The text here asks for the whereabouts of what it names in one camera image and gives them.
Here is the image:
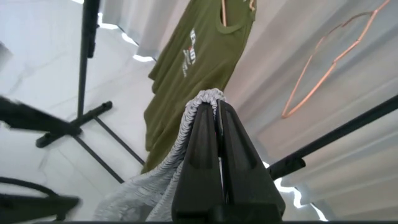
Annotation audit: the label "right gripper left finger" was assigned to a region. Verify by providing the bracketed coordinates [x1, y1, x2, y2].
[171, 102, 224, 222]

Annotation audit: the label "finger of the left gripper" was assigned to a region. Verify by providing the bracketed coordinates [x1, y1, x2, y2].
[0, 95, 82, 138]

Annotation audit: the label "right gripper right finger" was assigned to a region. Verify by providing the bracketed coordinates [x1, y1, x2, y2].
[216, 99, 286, 222]

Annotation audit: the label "pale grey shorts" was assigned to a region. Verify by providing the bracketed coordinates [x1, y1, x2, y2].
[93, 88, 227, 222]

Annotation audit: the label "green printed shirt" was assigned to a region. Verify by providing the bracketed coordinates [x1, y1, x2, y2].
[141, 0, 257, 174]

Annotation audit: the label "pink clothes hanger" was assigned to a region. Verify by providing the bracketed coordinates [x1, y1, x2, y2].
[220, 0, 256, 28]
[280, 0, 392, 119]

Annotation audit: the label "black clothes rack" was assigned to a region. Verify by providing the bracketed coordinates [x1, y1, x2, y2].
[35, 0, 398, 184]

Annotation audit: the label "white curtain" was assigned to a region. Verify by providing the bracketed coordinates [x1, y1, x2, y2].
[99, 0, 398, 222]

